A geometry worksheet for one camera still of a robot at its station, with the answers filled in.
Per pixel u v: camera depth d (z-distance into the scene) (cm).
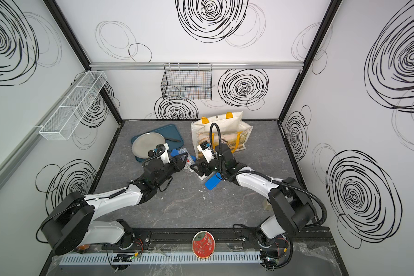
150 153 91
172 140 109
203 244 69
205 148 74
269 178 50
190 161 80
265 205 79
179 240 75
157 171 63
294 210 43
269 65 173
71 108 71
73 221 42
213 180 90
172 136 112
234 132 99
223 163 67
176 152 81
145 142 105
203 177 91
